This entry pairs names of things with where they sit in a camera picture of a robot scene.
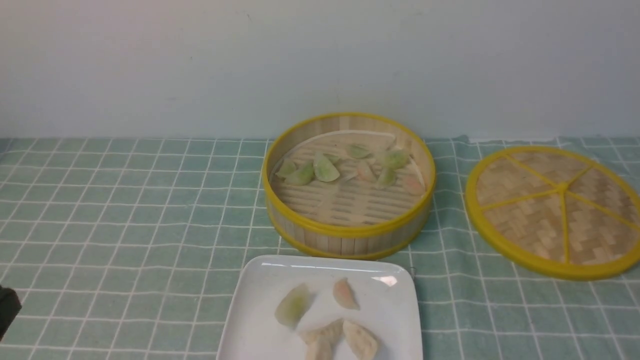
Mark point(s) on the large green dumpling centre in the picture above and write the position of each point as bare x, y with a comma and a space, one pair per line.
324, 170

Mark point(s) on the white square plate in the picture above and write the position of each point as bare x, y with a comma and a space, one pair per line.
385, 292

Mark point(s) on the left white dumpling on plate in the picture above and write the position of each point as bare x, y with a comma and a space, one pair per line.
320, 342

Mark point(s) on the pink dumpling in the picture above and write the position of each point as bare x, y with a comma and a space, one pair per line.
364, 172
344, 295
413, 186

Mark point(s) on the white dumpling on plate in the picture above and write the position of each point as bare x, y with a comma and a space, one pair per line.
320, 342
363, 343

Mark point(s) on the right white dumpling on plate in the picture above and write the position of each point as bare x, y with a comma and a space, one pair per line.
363, 343

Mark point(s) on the green checkered tablecloth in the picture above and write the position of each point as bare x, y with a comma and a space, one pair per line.
131, 249

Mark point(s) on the yellow-rimmed woven steamer lid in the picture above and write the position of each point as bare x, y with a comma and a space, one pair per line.
555, 212

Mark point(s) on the small green dumpling right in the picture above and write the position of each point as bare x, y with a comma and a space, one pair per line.
386, 178

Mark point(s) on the yellow-rimmed bamboo steamer basket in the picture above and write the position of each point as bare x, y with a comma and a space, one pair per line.
348, 218

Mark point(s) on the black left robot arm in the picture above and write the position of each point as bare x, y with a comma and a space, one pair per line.
10, 307

